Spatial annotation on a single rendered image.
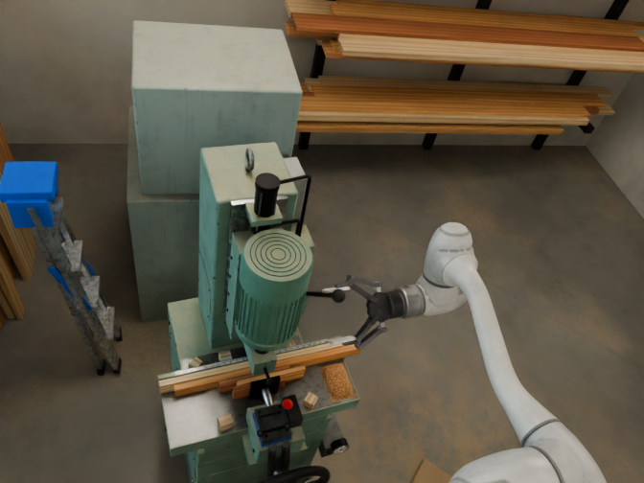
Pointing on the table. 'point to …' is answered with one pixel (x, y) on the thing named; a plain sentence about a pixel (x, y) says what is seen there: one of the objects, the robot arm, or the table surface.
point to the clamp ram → (264, 389)
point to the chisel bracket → (261, 360)
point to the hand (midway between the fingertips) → (331, 316)
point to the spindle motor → (271, 288)
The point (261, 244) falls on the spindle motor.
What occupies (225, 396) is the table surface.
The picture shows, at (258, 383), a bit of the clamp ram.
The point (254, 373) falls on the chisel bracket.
